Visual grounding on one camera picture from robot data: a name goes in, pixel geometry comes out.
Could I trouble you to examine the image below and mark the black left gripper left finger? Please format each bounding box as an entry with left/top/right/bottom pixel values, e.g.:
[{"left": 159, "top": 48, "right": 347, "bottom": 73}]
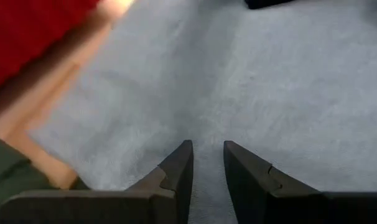
[{"left": 0, "top": 139, "right": 195, "bottom": 224}]

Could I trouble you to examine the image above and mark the dark green button shirt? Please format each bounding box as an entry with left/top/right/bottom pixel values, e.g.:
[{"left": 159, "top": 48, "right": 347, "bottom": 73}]
[{"left": 0, "top": 133, "right": 90, "bottom": 224}]

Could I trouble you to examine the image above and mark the light blue shirt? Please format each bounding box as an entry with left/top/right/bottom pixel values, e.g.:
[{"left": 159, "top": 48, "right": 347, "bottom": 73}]
[{"left": 26, "top": 0, "right": 377, "bottom": 224}]

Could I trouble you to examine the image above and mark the red plastic laundry bin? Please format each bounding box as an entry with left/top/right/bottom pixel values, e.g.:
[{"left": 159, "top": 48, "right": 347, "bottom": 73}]
[{"left": 0, "top": 0, "right": 101, "bottom": 96}]

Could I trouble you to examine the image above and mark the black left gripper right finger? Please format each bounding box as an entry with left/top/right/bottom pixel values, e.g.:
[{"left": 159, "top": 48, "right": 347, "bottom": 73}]
[{"left": 223, "top": 140, "right": 377, "bottom": 224}]

